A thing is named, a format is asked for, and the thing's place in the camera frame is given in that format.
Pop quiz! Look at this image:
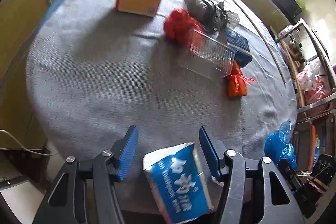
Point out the red mesh net ball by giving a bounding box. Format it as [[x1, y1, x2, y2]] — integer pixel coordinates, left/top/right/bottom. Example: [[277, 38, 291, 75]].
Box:
[[163, 8, 202, 46]]

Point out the black plastic bag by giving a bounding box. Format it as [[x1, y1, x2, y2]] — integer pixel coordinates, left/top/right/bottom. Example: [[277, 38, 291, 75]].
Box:
[[183, 0, 240, 34]]

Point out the grey tablecloth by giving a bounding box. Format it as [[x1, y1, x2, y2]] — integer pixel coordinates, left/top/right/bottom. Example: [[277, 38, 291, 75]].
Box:
[[26, 0, 297, 214]]

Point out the blue white tissue pack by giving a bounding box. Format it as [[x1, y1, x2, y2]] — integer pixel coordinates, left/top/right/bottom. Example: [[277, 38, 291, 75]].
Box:
[[142, 142, 213, 223]]

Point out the long wooden stick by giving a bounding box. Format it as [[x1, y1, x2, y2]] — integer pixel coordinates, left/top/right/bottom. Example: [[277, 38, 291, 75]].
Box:
[[223, 0, 287, 85]]

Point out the orange white medicine box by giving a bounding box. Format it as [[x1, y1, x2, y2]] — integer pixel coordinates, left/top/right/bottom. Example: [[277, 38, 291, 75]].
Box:
[[115, 0, 161, 17]]

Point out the metal kitchen shelf rack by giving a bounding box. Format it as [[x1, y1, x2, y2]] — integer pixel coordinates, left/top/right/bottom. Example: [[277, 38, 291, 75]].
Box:
[[276, 19, 335, 172]]

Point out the clear plastic tray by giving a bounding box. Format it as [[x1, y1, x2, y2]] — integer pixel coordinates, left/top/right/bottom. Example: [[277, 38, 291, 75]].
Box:
[[188, 29, 236, 77]]

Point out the black microwave oven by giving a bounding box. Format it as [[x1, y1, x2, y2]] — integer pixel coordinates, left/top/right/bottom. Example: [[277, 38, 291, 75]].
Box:
[[272, 0, 302, 25]]

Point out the blue plastic bag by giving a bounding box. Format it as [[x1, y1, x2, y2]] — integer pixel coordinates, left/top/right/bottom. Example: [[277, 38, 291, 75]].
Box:
[[264, 120, 297, 170]]

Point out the pink white plastic bag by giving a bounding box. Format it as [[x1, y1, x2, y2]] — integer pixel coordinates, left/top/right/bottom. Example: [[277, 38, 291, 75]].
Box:
[[296, 59, 331, 105]]

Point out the orange snack wrapper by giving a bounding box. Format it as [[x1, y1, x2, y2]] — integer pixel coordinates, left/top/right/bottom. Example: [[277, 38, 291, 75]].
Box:
[[226, 60, 256, 98]]

